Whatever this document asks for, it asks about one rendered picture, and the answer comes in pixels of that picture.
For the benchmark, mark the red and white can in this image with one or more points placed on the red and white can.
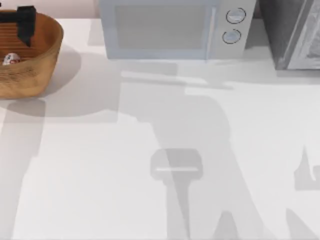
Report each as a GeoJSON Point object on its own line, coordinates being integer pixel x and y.
{"type": "Point", "coordinates": [10, 59]}

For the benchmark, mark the wooden basket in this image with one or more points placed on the wooden basket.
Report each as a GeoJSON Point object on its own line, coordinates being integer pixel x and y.
{"type": "Point", "coordinates": [42, 72]}

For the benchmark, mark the microwave oven glass door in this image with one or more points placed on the microwave oven glass door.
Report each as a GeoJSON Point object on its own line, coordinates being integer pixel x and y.
{"type": "Point", "coordinates": [160, 27]}

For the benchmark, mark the microwave oven knob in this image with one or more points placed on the microwave oven knob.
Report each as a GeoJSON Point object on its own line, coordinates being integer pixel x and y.
{"type": "Point", "coordinates": [236, 15]}
{"type": "Point", "coordinates": [231, 36]}

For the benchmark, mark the pale microwave oven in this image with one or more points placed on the pale microwave oven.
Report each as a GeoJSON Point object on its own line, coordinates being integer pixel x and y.
{"type": "Point", "coordinates": [247, 27]}

